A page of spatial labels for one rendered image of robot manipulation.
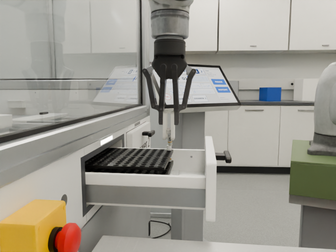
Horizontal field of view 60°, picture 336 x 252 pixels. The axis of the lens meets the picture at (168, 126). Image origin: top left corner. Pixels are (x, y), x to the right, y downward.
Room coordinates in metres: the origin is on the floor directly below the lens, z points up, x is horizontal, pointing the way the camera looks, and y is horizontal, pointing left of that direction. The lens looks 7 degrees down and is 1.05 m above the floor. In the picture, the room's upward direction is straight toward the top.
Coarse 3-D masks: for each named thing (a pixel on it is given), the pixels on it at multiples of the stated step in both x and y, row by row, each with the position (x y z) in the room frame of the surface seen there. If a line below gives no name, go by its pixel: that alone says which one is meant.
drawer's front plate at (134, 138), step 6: (138, 126) 0.96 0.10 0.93; (144, 126) 1.00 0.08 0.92; (132, 132) 0.83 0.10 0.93; (138, 132) 0.91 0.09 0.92; (126, 138) 0.83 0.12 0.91; (132, 138) 0.83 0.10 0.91; (138, 138) 0.91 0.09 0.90; (144, 138) 1.00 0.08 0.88; (126, 144) 0.83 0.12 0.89; (132, 144) 0.83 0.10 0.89; (138, 144) 0.91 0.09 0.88; (144, 144) 1.00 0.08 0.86
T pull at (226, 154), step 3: (225, 150) 0.66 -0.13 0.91; (216, 153) 0.63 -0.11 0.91; (219, 153) 0.63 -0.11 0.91; (222, 153) 0.63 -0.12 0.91; (225, 153) 0.63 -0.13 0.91; (228, 153) 0.63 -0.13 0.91; (216, 156) 0.62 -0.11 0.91; (219, 156) 0.61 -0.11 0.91; (222, 156) 0.61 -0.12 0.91; (225, 156) 0.60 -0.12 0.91; (228, 156) 0.60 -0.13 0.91; (216, 159) 0.62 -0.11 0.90; (219, 159) 0.62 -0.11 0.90; (222, 159) 0.61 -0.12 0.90; (225, 159) 0.59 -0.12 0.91; (228, 159) 0.59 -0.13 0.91; (228, 162) 0.59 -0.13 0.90
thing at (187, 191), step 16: (176, 160) 0.75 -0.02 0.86; (192, 160) 0.75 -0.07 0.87; (96, 176) 0.53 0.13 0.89; (112, 176) 0.53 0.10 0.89; (128, 176) 0.52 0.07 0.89; (144, 176) 0.52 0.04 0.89; (160, 176) 0.52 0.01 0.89; (176, 176) 0.51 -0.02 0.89; (192, 176) 0.51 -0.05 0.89; (96, 192) 0.53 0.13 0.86; (112, 192) 0.53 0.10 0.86; (128, 192) 0.52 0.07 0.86; (144, 192) 0.52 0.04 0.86; (160, 192) 0.51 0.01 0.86; (176, 192) 0.51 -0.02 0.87; (192, 192) 0.51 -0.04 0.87; (192, 208) 0.51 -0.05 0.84
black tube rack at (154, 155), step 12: (96, 156) 0.65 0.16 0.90; (108, 156) 0.65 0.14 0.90; (120, 156) 0.65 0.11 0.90; (132, 156) 0.65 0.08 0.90; (144, 156) 0.65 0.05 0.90; (156, 156) 0.65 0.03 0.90; (96, 168) 0.65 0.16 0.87; (108, 168) 0.57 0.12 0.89; (120, 168) 0.57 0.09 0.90; (132, 168) 0.56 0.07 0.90; (144, 168) 0.56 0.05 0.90; (168, 168) 0.65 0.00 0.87
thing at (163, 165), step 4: (164, 152) 0.69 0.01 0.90; (168, 152) 0.70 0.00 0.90; (172, 152) 0.71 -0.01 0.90; (164, 156) 0.66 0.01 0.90; (168, 156) 0.65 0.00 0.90; (160, 160) 0.61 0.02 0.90; (164, 160) 0.61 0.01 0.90; (168, 160) 0.63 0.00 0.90; (156, 164) 0.58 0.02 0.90; (160, 164) 0.58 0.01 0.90; (164, 164) 0.58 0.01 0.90; (156, 168) 0.56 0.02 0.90; (160, 168) 0.56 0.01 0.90; (164, 168) 0.56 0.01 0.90
